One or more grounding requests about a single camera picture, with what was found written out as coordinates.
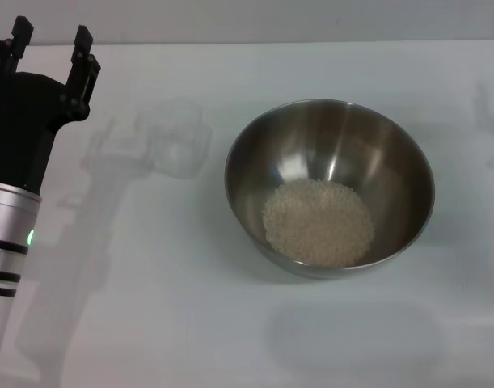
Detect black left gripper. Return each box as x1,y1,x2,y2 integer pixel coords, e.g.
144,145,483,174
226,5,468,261
0,15,102,198

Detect clear plastic measuring cup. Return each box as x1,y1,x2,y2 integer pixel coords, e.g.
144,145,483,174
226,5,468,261
134,100,213,181

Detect stainless steel mixing bowl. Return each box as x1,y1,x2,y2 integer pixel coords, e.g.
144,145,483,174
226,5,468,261
224,98,436,281

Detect white rice grains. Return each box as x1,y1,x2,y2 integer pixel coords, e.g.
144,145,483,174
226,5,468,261
262,179,375,268

